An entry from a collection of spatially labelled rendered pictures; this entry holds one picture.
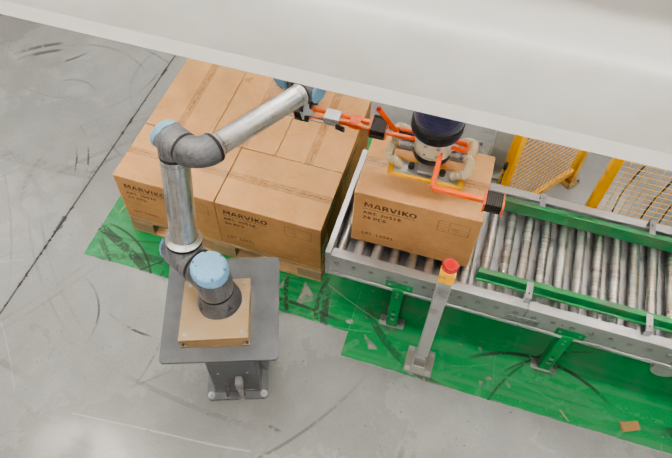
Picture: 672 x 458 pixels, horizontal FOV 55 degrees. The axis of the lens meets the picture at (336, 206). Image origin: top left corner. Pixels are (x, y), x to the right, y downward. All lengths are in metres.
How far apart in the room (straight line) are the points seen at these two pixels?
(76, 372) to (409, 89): 3.55
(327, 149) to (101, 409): 1.82
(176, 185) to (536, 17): 2.18
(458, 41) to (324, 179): 3.19
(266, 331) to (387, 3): 2.54
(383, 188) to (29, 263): 2.23
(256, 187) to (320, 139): 0.49
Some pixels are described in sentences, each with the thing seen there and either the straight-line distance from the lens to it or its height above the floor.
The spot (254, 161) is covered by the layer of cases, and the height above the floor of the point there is 0.54.
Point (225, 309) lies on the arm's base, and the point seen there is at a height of 0.87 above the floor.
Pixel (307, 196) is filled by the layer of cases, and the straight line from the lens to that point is 3.48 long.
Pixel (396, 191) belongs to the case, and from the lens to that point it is 3.01.
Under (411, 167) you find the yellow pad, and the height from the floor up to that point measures 1.11.
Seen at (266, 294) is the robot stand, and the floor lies 0.75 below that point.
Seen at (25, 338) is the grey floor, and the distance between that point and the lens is 4.01.
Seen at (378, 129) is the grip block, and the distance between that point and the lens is 2.88.
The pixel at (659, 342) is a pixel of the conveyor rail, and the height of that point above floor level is 0.59.
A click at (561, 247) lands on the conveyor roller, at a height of 0.55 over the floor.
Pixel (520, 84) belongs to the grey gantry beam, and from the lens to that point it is 0.36.
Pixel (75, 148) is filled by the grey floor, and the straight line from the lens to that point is 4.70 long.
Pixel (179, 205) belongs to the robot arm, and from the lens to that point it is 2.55.
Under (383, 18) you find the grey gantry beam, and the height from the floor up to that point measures 3.11.
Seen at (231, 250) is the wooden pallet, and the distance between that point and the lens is 3.87.
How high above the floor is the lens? 3.35
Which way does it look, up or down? 55 degrees down
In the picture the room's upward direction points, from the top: 2 degrees clockwise
